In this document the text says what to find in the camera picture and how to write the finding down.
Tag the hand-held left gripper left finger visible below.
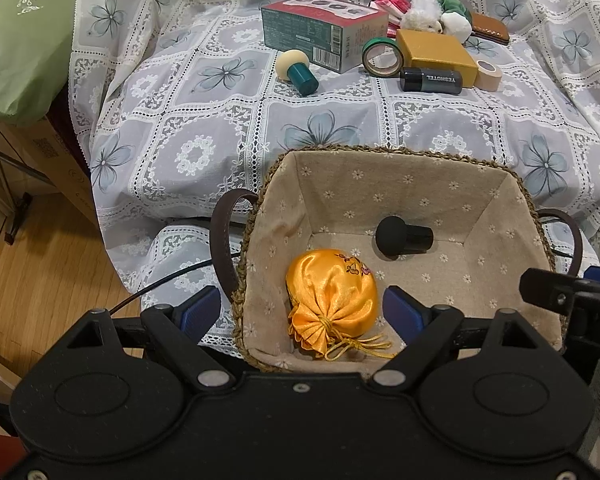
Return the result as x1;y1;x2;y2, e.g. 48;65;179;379
55;286;233;393

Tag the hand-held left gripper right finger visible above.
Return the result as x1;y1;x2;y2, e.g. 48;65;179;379
372;286;566;393

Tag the orange satin drawstring pouch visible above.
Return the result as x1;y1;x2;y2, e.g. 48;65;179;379
286;250;396;361

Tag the woven basket with fabric lining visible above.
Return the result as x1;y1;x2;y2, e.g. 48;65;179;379
211;145;583;376

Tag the beige puff with green handle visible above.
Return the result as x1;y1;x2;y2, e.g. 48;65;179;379
275;49;320;97

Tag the white plush toy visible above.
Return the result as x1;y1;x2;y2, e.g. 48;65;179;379
399;0;443;35

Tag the green fabric scrunchie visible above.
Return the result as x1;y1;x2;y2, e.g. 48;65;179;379
437;0;473;18

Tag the pink striped packet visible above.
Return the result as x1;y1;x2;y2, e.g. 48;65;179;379
370;0;412;38

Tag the black mushroom-shaped puff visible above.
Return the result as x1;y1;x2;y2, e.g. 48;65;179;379
375;216;435;261

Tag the black metal stand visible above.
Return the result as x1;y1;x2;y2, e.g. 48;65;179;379
0;141;56;247

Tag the beige tape roll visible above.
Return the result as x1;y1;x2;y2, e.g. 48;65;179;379
474;60;504;92

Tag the brown cardboard box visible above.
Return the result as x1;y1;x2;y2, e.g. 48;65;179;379
0;112;100;228

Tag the floral lace tablecloth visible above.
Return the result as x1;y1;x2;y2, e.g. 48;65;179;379
67;0;600;361

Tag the black cylinder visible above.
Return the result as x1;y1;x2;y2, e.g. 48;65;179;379
399;66;463;94

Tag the yellow cardboard box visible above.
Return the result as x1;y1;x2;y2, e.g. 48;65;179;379
396;29;479;88

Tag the brown leather wallet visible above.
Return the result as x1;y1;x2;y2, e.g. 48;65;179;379
470;11;511;45

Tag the green tape roll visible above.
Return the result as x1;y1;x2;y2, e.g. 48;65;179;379
361;37;405;79

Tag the small white box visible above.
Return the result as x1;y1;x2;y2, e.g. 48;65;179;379
440;10;473;43

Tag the red and green carton box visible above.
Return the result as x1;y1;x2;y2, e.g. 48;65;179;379
260;0;390;75

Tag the green printed pillow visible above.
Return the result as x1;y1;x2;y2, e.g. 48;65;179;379
0;0;88;126

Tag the black cable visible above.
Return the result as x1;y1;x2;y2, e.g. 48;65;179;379
111;252;243;317

